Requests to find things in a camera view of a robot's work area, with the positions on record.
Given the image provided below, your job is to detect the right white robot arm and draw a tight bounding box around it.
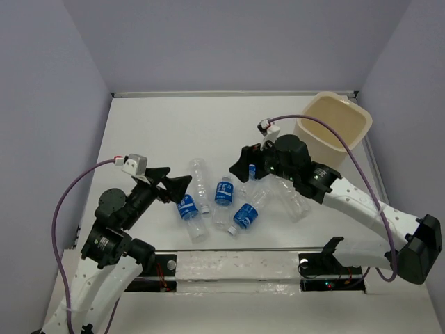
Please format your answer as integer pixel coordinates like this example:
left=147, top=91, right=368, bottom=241
left=229, top=134, right=442, bottom=285

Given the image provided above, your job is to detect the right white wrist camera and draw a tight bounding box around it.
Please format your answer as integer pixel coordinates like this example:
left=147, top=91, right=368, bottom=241
left=257, top=119, right=280, bottom=150

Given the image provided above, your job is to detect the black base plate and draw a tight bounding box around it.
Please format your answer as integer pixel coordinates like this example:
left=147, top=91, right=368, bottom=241
left=125, top=252, right=177, bottom=293
left=297, top=253, right=366, bottom=292

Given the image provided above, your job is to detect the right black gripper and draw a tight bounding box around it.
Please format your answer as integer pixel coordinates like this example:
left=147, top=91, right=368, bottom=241
left=228, top=136, right=297, bottom=182

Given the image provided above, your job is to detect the clear unlabelled bottle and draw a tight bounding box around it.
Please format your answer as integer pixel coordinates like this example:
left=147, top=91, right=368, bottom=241
left=189, top=158, right=211, bottom=216
left=266, top=175, right=311, bottom=223

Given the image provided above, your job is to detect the aluminium table rail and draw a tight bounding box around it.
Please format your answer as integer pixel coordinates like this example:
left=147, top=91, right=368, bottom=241
left=111, top=90, right=359, bottom=99

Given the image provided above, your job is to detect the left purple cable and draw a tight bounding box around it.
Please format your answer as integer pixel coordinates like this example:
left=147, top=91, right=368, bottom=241
left=51, top=157, right=123, bottom=334

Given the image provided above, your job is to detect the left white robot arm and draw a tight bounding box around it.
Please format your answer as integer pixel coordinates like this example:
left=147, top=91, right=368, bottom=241
left=40, top=167, right=192, bottom=333

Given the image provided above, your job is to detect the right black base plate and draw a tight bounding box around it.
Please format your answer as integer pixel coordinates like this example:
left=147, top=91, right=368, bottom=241
left=297, top=253, right=366, bottom=292

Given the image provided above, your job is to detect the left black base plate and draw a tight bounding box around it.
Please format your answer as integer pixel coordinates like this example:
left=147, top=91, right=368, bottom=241
left=125, top=252, right=177, bottom=293

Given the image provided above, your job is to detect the blue label bottle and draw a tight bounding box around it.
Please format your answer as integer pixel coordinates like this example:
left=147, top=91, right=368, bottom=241
left=177, top=194, right=208, bottom=243
left=212, top=175, right=234, bottom=230
left=238, top=164, right=257, bottom=200
left=227, top=185, right=273, bottom=237

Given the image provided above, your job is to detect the beige plastic bin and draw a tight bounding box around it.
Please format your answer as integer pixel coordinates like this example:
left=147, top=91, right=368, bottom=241
left=293, top=91, right=373, bottom=177

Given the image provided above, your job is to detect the blue label bottle front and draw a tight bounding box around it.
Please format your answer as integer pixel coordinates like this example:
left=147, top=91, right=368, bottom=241
left=227, top=185, right=273, bottom=237

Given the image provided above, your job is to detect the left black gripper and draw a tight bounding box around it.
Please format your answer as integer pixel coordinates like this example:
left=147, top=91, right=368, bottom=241
left=122, top=166, right=193, bottom=228

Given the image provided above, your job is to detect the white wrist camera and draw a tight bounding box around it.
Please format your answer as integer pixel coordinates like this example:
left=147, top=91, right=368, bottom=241
left=122, top=154, right=148, bottom=177
left=257, top=119, right=280, bottom=150

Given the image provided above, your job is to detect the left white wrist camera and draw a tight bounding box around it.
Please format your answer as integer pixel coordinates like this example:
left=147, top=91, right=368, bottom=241
left=122, top=154, right=148, bottom=177

